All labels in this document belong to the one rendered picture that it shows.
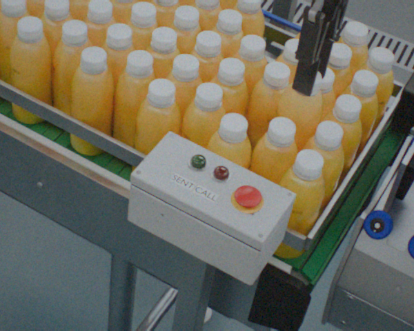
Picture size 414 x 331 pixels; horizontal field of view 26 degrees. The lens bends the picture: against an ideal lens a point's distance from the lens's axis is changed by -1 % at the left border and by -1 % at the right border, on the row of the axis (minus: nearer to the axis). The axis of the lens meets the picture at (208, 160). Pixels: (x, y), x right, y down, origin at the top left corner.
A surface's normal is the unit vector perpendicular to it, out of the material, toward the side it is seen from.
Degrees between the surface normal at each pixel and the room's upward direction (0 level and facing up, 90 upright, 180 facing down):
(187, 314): 90
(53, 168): 90
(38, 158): 90
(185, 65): 0
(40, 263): 0
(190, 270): 90
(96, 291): 0
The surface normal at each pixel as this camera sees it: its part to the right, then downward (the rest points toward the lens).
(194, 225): -0.49, 0.60
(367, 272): -0.43, 0.34
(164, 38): 0.11, -0.67
